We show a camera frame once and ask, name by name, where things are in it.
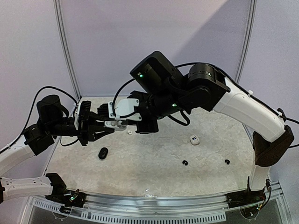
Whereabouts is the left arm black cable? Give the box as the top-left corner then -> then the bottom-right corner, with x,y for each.
0,86 -> 80,154

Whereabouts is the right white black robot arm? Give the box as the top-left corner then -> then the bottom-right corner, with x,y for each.
130,51 -> 294,203

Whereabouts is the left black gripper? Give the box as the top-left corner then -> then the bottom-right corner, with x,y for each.
47,111 -> 114,146

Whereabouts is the white earbud charging case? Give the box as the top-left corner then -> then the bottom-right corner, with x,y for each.
190,135 -> 200,146

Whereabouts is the small white oval case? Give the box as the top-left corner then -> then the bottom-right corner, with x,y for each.
104,120 -> 128,131

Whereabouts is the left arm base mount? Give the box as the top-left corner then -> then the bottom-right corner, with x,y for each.
45,173 -> 86,208

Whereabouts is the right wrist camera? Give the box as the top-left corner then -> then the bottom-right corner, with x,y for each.
97,98 -> 142,121

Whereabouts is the left aluminium frame post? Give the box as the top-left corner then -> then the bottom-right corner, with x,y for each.
53,0 -> 82,99

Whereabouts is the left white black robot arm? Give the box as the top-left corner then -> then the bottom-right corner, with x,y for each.
0,95 -> 114,203

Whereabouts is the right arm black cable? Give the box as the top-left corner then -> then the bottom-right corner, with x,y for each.
111,62 -> 299,149

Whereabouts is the aluminium front rail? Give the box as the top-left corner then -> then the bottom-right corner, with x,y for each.
21,182 -> 292,224

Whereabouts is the right aluminium frame post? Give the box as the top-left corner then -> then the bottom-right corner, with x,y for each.
235,0 -> 257,84

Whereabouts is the aluminium frame post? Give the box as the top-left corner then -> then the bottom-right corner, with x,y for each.
235,0 -> 257,84
53,0 -> 82,99

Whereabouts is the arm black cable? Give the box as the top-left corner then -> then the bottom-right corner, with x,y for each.
111,62 -> 299,149
0,86 -> 80,154

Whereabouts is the black oval charging case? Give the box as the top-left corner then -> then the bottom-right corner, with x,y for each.
98,147 -> 109,160

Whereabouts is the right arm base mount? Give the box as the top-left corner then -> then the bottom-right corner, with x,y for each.
226,177 -> 271,210

